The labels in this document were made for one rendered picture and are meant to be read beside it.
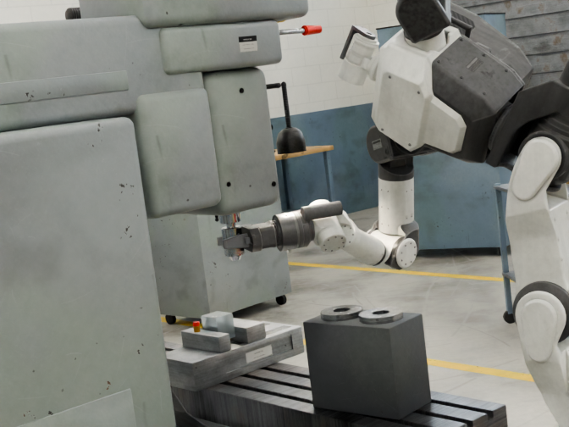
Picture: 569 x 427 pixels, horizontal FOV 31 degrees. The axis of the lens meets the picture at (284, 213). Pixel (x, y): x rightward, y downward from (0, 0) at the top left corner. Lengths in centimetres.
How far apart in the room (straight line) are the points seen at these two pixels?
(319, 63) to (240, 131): 933
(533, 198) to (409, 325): 43
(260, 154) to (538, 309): 70
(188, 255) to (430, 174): 240
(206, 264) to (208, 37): 472
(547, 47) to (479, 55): 836
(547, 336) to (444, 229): 620
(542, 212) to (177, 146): 80
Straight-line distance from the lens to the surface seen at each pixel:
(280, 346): 261
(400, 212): 265
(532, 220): 234
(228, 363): 250
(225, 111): 231
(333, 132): 1171
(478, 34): 248
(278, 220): 244
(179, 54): 222
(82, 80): 210
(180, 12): 222
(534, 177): 230
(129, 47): 217
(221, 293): 702
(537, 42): 1082
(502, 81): 236
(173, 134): 220
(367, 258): 261
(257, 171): 236
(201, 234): 689
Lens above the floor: 159
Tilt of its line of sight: 7 degrees down
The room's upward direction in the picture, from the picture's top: 7 degrees counter-clockwise
